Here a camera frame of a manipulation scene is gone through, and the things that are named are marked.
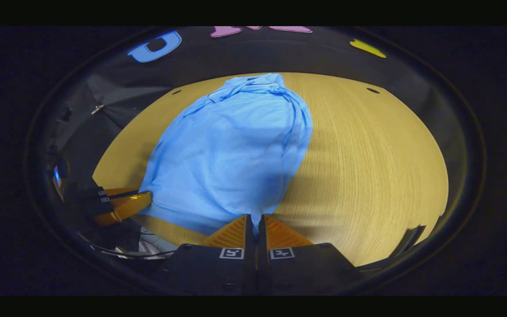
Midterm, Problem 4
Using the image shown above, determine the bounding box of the light blue T-shirt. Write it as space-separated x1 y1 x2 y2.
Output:
138 73 314 236

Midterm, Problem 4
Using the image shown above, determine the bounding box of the dark slanted bar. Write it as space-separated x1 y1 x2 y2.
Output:
389 225 426 258

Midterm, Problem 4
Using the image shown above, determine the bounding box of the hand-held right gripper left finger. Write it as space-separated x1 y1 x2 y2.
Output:
148 214 254 295

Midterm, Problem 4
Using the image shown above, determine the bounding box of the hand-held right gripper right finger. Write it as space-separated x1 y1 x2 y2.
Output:
257 214 362 295

